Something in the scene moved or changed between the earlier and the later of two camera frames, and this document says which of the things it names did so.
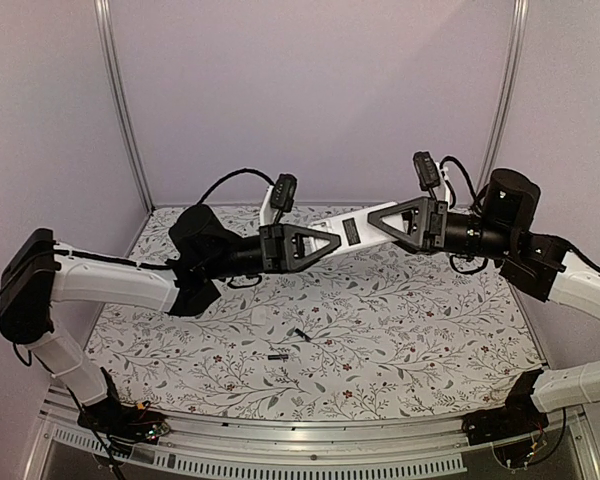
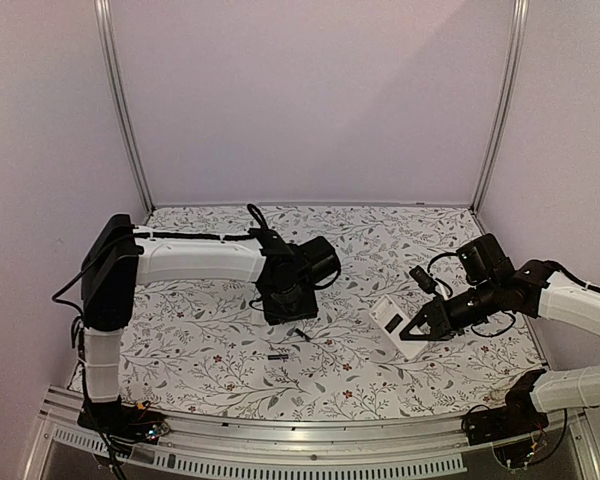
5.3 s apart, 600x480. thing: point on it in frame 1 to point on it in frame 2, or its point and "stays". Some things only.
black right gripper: (438, 224) to (440, 316)
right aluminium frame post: (506, 97) stays
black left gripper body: (271, 240) to (291, 306)
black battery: (304, 335) stays
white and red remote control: (355, 230) to (388, 316)
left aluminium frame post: (103, 10) stays
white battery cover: (259, 315) stays
